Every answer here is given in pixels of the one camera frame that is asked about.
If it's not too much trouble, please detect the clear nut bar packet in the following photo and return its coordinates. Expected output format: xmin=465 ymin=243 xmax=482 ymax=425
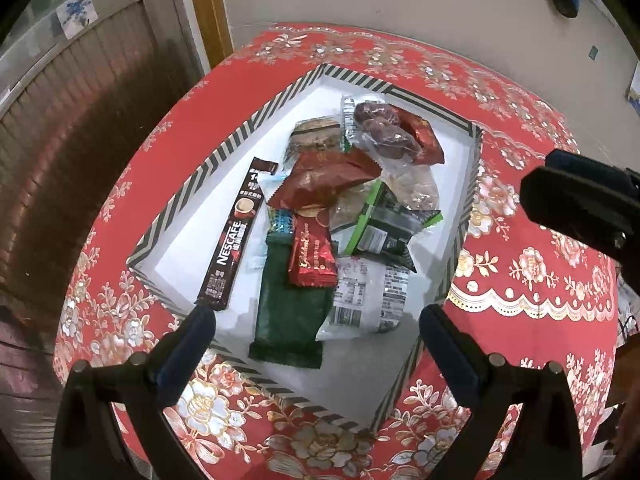
xmin=284 ymin=116 xmax=346 ymax=171

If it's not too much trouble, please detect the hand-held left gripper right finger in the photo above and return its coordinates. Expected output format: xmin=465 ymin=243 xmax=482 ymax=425
xmin=419 ymin=305 xmax=585 ymax=480

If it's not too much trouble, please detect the large red-brown snack packet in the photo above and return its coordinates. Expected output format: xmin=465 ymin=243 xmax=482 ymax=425
xmin=266 ymin=149 xmax=383 ymax=211

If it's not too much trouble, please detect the striped gift box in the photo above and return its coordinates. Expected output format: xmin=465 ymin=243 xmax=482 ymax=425
xmin=125 ymin=62 xmax=485 ymax=436

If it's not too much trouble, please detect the wooden door frame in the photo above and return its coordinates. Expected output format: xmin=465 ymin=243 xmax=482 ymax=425
xmin=185 ymin=0 xmax=235 ymax=68

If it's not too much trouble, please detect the red packet with gold lettering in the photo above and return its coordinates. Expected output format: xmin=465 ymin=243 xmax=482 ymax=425
xmin=287 ymin=215 xmax=337 ymax=288

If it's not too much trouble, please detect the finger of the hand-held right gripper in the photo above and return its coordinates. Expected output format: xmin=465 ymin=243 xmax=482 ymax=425
xmin=545 ymin=149 xmax=640 ymax=193
xmin=520 ymin=165 xmax=640 ymax=261

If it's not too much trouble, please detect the blue snack packet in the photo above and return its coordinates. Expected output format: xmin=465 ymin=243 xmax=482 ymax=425
xmin=250 ymin=172 xmax=296 ymax=271

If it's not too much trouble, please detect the red floral tablecloth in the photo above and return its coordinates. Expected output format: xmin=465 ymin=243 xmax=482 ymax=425
xmin=52 ymin=22 xmax=623 ymax=480

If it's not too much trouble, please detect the tile with blue flower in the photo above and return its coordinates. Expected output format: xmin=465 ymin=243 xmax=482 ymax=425
xmin=55 ymin=0 xmax=98 ymax=38

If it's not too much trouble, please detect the wall calendar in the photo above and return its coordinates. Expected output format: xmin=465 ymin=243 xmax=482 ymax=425
xmin=625 ymin=62 xmax=640 ymax=111

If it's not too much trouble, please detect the brown slatted door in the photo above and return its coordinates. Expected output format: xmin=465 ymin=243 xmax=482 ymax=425
xmin=0 ymin=0 xmax=211 ymax=311

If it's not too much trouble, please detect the small red snack packet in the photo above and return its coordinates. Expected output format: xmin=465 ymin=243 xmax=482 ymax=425
xmin=397 ymin=110 xmax=446 ymax=166

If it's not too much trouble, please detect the dark coffee stick packet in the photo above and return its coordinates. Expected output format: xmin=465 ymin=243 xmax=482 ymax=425
xmin=196 ymin=156 xmax=278 ymax=311

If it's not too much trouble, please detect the long dark green packet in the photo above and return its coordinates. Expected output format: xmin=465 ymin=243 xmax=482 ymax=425
xmin=248 ymin=232 xmax=333 ymax=371

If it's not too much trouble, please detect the black and green snack packet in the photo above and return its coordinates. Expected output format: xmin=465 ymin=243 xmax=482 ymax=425
xmin=330 ymin=180 xmax=445 ymax=273

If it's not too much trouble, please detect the clear packet of red dates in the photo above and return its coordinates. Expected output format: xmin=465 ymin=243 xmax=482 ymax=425
xmin=352 ymin=101 xmax=423 ymax=161

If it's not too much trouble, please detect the white snack packet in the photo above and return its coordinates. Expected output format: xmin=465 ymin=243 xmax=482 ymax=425
xmin=315 ymin=255 xmax=413 ymax=342

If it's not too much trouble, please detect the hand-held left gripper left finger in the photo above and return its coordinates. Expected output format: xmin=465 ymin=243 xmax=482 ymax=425
xmin=50 ymin=304 xmax=217 ymax=480

